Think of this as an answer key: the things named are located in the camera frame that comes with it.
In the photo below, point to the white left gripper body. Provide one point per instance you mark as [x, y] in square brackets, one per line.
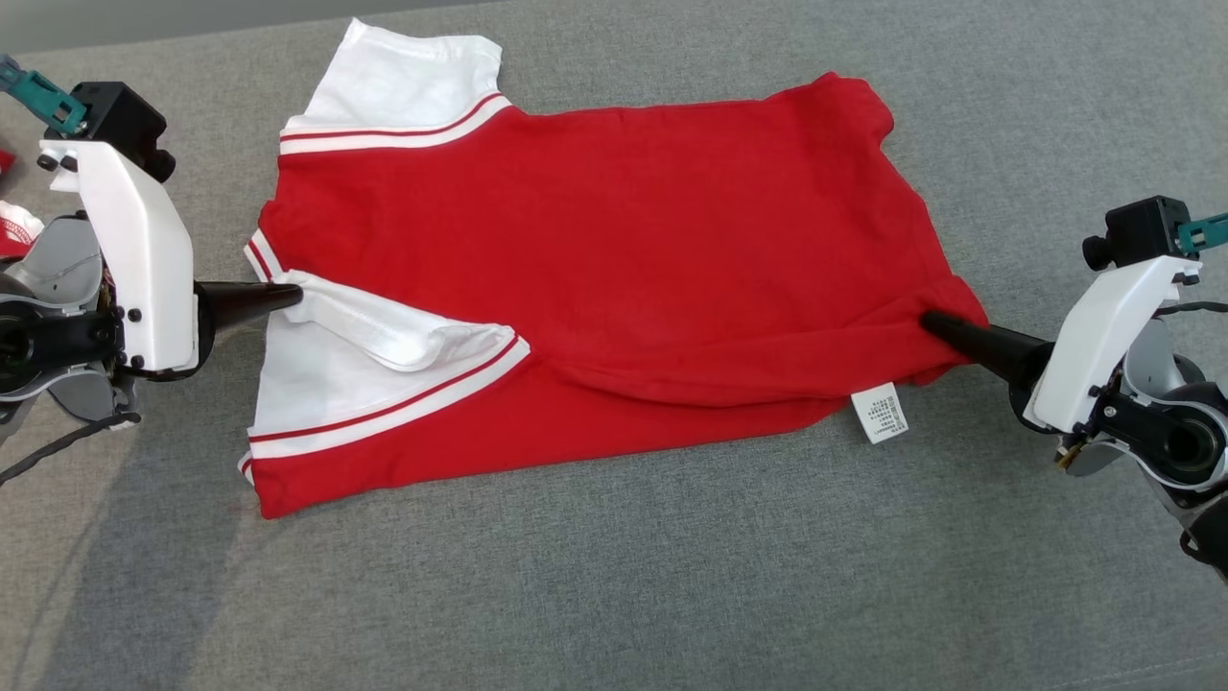
[144, 269]

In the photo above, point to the red white shorts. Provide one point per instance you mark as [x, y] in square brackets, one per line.
[14, 235]

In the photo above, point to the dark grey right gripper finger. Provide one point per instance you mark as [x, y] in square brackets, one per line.
[1007, 344]
[1003, 363]

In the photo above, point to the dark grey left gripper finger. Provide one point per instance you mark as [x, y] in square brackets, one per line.
[240, 315]
[240, 293]

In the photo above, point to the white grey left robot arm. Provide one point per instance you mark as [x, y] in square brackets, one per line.
[58, 259]

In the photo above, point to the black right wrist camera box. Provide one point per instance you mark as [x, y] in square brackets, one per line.
[1142, 230]

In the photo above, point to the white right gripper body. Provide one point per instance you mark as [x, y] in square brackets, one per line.
[1094, 345]

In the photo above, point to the red white jersey shirt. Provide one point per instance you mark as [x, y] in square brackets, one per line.
[624, 259]

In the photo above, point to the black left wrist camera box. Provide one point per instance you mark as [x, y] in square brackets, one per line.
[120, 120]

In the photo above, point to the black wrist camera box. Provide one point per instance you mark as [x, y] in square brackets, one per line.
[1142, 230]
[120, 120]

